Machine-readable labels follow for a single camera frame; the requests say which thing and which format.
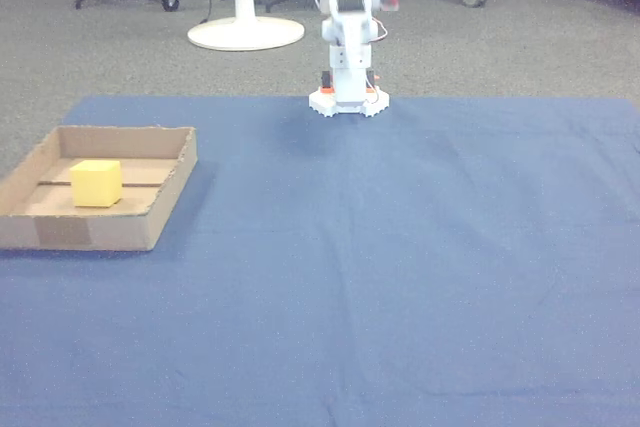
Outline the yellow cube block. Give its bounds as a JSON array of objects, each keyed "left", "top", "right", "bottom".
[{"left": 69, "top": 159, "right": 124, "bottom": 209}]

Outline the shallow cardboard box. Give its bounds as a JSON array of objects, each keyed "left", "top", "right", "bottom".
[{"left": 0, "top": 125, "right": 199, "bottom": 253}]

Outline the blue cloth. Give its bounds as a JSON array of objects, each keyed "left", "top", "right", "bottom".
[{"left": 0, "top": 94, "right": 640, "bottom": 427}]

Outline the white pedestal stand base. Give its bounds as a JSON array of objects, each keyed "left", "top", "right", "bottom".
[{"left": 186, "top": 0, "right": 306, "bottom": 53}]

